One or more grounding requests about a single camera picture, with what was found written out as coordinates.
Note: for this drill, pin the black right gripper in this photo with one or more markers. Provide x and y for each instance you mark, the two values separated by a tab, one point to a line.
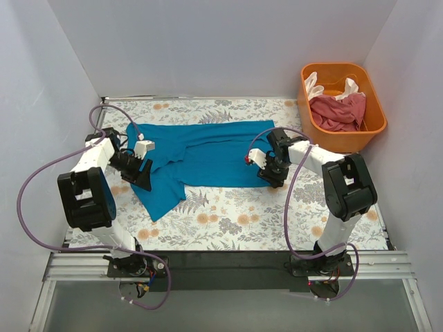
272	174

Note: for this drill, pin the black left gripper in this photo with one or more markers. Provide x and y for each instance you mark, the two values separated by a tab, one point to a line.
139	175

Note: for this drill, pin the blue t shirt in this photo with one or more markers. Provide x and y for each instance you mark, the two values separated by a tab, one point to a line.
197	155

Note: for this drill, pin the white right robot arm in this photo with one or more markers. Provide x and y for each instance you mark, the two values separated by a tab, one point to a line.
348	189

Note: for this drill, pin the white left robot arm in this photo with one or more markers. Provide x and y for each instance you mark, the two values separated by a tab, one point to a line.
89	204

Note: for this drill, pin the pink t shirt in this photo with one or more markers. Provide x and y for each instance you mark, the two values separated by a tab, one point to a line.
335	115

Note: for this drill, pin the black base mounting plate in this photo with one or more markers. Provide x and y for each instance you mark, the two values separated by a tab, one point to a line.
228	271

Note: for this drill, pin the orange plastic bin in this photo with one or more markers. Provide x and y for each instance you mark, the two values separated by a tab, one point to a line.
332	76

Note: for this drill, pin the white t shirt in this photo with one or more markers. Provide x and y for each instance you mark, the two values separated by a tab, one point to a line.
314	90

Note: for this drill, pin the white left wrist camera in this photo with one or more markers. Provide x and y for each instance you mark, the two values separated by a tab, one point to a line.
141	148

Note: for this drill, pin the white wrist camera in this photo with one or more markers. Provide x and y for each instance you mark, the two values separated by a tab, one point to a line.
256	156
141	148

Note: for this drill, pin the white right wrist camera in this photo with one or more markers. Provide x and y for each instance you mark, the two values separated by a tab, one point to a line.
256	156

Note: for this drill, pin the aluminium frame rail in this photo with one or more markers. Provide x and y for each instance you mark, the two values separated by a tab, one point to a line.
92	267

